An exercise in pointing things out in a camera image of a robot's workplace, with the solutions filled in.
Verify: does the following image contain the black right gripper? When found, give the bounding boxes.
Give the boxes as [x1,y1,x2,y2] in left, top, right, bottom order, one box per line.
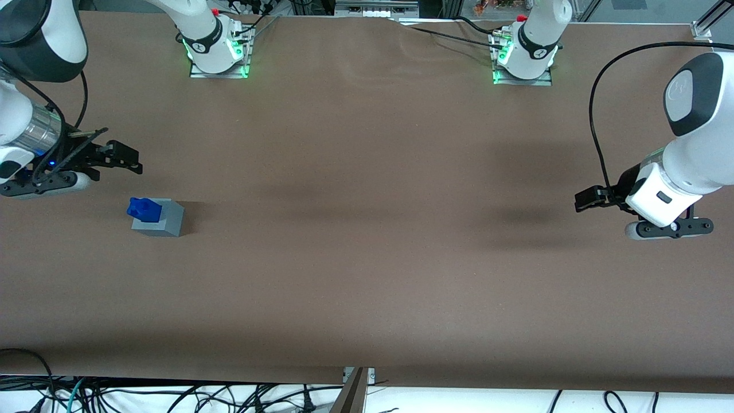
[32,131,143,183]

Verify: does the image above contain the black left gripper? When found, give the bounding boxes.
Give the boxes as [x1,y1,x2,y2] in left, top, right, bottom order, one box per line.
[575,164,644,213]

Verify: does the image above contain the blue plastic insert part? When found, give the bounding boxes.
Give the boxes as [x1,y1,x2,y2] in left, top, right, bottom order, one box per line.
[127,197,163,223]

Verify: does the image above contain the gray square base block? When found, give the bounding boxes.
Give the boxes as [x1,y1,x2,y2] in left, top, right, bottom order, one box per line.
[131,198,185,237]

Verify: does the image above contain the aluminium corner profile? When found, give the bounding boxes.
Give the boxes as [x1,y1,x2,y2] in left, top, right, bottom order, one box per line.
[691,0,734,42]

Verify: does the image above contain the orange background objects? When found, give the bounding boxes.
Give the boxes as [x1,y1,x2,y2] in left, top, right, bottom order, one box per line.
[473,0,518,15]

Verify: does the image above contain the brown table cover sheet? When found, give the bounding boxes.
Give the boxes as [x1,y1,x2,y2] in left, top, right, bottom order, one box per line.
[0,13,734,395]

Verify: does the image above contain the white power strip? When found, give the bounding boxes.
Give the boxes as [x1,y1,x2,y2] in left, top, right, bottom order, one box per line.
[335,0,419,19]

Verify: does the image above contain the aluminium beam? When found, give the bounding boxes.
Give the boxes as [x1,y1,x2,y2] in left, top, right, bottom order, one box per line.
[330,367,369,413]

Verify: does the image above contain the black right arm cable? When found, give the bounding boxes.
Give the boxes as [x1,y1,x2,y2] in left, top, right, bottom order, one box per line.
[9,68,90,173]

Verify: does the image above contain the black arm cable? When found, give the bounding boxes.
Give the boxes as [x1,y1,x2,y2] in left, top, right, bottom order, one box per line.
[9,68,90,173]
[589,41,734,198]

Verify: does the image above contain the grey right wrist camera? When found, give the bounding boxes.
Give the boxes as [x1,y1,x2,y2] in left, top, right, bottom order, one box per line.
[0,171,93,200]

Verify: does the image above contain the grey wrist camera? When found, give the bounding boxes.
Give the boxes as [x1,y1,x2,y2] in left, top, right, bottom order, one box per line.
[0,171,93,200]
[624,218,715,240]

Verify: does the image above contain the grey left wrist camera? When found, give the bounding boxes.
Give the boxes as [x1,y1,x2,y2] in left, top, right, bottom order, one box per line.
[624,218,715,240]

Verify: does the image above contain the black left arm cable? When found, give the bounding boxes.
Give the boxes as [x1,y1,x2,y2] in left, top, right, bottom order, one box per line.
[589,41,734,198]

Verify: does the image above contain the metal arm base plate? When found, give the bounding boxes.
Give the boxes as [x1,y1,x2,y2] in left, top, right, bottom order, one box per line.
[492,32,553,87]
[189,23,251,79]

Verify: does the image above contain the black base connector cable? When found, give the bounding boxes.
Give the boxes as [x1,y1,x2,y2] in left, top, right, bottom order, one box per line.
[232,0,283,38]

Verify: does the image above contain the black table cable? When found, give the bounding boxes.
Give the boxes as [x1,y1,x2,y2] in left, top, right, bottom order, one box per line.
[399,23,505,51]
[456,16,501,36]

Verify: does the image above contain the teal floor cable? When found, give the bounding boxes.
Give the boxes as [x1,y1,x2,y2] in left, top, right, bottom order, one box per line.
[64,377,88,413]

